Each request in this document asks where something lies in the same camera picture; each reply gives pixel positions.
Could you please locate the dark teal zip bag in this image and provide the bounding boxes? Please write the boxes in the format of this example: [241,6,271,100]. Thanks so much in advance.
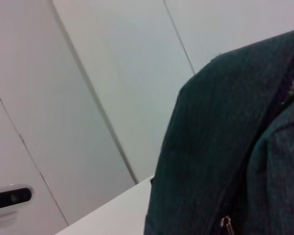
[143,26,294,235]

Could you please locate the metal zipper pull ring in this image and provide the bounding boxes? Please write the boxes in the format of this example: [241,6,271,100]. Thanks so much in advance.
[220,215,235,235]

